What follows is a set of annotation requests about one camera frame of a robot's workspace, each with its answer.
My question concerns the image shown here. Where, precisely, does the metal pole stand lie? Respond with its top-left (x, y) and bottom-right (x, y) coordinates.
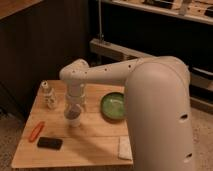
top-left (98, 0), bottom-right (104, 43)

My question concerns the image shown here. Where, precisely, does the dark wooden cabinet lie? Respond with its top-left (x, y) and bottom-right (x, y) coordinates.
top-left (0, 0), bottom-right (89, 117)

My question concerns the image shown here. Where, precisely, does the black smartphone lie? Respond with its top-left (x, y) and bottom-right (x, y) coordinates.
top-left (37, 137), bottom-right (63, 150)

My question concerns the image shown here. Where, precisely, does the green ceramic bowl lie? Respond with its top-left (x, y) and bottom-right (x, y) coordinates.
top-left (100, 92), bottom-right (125, 120)

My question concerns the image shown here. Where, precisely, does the wooden folding table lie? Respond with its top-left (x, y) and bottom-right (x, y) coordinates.
top-left (12, 80), bottom-right (130, 169)

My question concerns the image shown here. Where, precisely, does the orange marker pen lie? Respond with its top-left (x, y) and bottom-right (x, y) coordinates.
top-left (28, 121), bottom-right (45, 142)

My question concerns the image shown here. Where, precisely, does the small clear glass bottle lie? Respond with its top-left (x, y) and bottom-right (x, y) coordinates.
top-left (41, 81), bottom-right (57, 109)

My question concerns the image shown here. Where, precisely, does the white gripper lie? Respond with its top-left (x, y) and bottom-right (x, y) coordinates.
top-left (64, 93), bottom-right (85, 118)

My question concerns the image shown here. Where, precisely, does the upper workbench shelf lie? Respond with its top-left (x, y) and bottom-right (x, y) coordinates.
top-left (101, 0), bottom-right (213, 26)

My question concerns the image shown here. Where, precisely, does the wooden shelf beam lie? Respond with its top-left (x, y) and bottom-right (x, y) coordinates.
top-left (90, 38), bottom-right (153, 61)

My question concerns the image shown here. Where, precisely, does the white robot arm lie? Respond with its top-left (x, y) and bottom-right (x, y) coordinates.
top-left (60, 56), bottom-right (196, 171)

